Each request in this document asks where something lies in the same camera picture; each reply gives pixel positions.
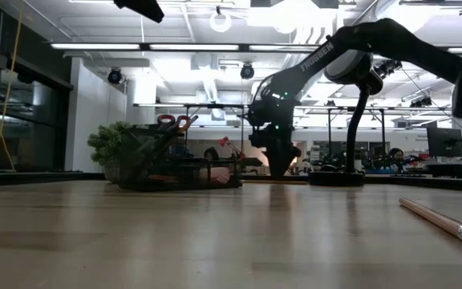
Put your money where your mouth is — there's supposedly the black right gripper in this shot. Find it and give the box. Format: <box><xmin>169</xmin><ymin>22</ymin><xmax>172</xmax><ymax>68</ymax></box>
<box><xmin>250</xmin><ymin>127</ymin><xmax>302</xmax><ymax>179</ymax></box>

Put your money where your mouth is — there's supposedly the black gooseneck desk lamp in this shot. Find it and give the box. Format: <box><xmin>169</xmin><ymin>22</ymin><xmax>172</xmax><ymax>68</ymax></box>
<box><xmin>309</xmin><ymin>48</ymin><xmax>384</xmax><ymax>186</ymax></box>

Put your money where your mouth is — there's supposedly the black computer monitor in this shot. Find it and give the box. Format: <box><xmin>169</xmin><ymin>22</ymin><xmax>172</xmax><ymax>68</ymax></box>
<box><xmin>426</xmin><ymin>127</ymin><xmax>462</xmax><ymax>158</ymax></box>

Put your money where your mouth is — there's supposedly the pink sticky note pad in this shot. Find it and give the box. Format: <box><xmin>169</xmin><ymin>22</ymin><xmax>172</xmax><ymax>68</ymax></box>
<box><xmin>203</xmin><ymin>166</ymin><xmax>232</xmax><ymax>185</ymax></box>

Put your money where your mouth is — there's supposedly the white ring light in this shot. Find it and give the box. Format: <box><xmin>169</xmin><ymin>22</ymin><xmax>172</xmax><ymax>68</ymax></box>
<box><xmin>209</xmin><ymin>10</ymin><xmax>233</xmax><ymax>34</ymax></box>

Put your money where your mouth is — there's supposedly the black mesh desk organizer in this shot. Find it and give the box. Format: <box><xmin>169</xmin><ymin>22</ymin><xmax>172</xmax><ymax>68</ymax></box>
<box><xmin>118</xmin><ymin>124</ymin><xmax>245</xmax><ymax>193</ymax></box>

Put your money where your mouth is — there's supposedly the black ceiling camera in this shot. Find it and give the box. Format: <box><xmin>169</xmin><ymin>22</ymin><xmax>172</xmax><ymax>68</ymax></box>
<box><xmin>409</xmin><ymin>96</ymin><xmax>435</xmax><ymax>108</ymax></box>
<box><xmin>374</xmin><ymin>59</ymin><xmax>403</xmax><ymax>79</ymax></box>

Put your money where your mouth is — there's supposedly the round black ceiling device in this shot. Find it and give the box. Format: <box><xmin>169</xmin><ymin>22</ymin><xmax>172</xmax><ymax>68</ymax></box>
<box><xmin>240</xmin><ymin>63</ymin><xmax>256</xmax><ymax>81</ymax></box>
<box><xmin>107</xmin><ymin>67</ymin><xmax>124</xmax><ymax>86</ymax></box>

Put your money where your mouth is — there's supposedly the green potted succulent plant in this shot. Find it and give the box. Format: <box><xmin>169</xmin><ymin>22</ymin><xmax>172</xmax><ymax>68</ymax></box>
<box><xmin>87</xmin><ymin>121</ymin><xmax>134</xmax><ymax>185</ymax></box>

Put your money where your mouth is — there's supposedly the black metal table frame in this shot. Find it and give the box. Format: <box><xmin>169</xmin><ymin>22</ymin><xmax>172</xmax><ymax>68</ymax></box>
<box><xmin>0</xmin><ymin>170</ymin><xmax>462</xmax><ymax>193</ymax></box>

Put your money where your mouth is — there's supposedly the black background desk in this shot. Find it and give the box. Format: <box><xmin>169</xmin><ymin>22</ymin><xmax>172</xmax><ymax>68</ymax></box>
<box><xmin>423</xmin><ymin>162</ymin><xmax>462</xmax><ymax>180</ymax></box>

